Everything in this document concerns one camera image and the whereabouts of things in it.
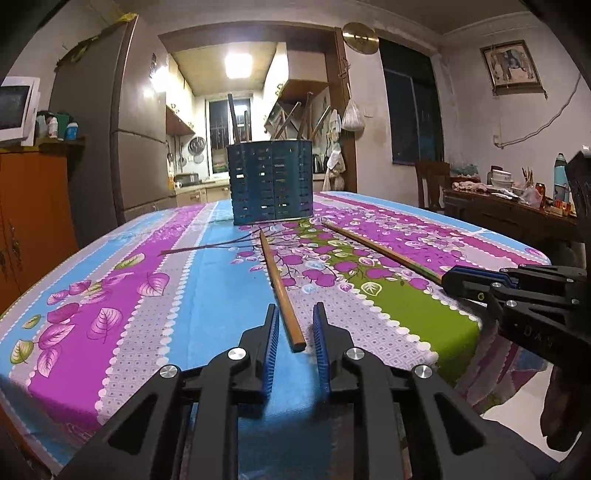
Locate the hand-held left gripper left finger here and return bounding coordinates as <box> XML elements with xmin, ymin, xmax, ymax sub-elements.
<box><xmin>60</xmin><ymin>305</ymin><xmax>281</xmax><ymax>480</ymax></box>

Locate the grey refrigerator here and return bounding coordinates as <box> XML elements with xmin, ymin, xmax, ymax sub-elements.
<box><xmin>48</xmin><ymin>18</ymin><xmax>178</xmax><ymax>245</ymax></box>

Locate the hanging white plastic bag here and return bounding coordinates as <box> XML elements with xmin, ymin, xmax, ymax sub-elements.
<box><xmin>341</xmin><ymin>99</ymin><xmax>365</xmax><ymax>131</ymax></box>

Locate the blue thermos bottle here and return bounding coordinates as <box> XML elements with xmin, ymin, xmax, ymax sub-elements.
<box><xmin>553</xmin><ymin>153</ymin><xmax>570</xmax><ymax>208</ymax></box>

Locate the dark window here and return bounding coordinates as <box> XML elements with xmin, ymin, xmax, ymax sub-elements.
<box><xmin>379</xmin><ymin>38</ymin><xmax>445</xmax><ymax>164</ymax></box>

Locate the person's right hand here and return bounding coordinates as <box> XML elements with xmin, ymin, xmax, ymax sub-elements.
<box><xmin>541</xmin><ymin>362</ymin><xmax>586</xmax><ymax>452</ymax></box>

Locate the blue perforated chopstick holder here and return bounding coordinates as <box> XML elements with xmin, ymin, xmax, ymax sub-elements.
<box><xmin>226</xmin><ymin>140</ymin><xmax>315</xmax><ymax>227</ymax></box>

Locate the white microwave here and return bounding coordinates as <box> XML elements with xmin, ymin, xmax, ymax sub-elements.
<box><xmin>0</xmin><ymin>76</ymin><xmax>41</xmax><ymax>141</ymax></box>

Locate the ceiling light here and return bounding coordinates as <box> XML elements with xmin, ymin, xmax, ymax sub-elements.
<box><xmin>225</xmin><ymin>52</ymin><xmax>254</xmax><ymax>79</ymax></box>

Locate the dark wooden chair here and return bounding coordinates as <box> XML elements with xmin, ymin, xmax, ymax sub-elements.
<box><xmin>414</xmin><ymin>160</ymin><xmax>451</xmax><ymax>213</ymax></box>

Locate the gold round plate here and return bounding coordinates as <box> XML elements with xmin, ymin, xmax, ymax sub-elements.
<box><xmin>342</xmin><ymin>21</ymin><xmax>380</xmax><ymax>54</ymax></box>

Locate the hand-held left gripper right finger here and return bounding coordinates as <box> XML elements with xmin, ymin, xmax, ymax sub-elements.
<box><xmin>312</xmin><ymin>302</ymin><xmax>559</xmax><ymax>480</ymax></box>

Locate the kitchen window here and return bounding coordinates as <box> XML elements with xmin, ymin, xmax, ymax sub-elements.
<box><xmin>204</xmin><ymin>96</ymin><xmax>254</xmax><ymax>178</ymax></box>

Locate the white wall cable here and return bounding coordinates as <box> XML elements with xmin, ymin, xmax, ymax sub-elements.
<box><xmin>494</xmin><ymin>71</ymin><xmax>583</xmax><ymax>149</ymax></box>

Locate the framed elephant picture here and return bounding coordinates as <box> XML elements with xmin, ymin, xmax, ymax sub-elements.
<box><xmin>479</xmin><ymin>39</ymin><xmax>543</xmax><ymax>90</ymax></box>

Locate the clear plastic bag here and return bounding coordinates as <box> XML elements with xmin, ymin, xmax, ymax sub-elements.
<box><xmin>519</xmin><ymin>182</ymin><xmax>544</xmax><ymax>209</ymax></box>

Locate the hanging light cloth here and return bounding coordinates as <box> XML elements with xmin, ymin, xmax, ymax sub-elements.
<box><xmin>323</xmin><ymin>111</ymin><xmax>347</xmax><ymax>192</ymax></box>

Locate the wooden wall cabinet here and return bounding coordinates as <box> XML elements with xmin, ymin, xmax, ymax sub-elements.
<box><xmin>263</xmin><ymin>41</ymin><xmax>331</xmax><ymax>104</ymax></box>
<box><xmin>165</xmin><ymin>55</ymin><xmax>197</xmax><ymax>137</ymax></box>

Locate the dark wooden sideboard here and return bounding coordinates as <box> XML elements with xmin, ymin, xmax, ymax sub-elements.
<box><xmin>442</xmin><ymin>187</ymin><xmax>580</xmax><ymax>245</ymax></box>

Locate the orange wooden cabinet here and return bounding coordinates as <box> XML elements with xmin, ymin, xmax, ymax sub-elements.
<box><xmin>0</xmin><ymin>138</ymin><xmax>86</xmax><ymax>315</ymax></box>

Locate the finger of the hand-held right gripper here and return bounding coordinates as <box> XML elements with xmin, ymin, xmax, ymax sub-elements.
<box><xmin>442</xmin><ymin>273</ymin><xmax>591</xmax><ymax>311</ymax></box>
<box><xmin>450</xmin><ymin>265</ymin><xmax>591</xmax><ymax>289</ymax></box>

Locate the floral purple blue tablecloth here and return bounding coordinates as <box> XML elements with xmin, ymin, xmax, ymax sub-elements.
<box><xmin>0</xmin><ymin>190</ymin><xmax>552</xmax><ymax>480</ymax></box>

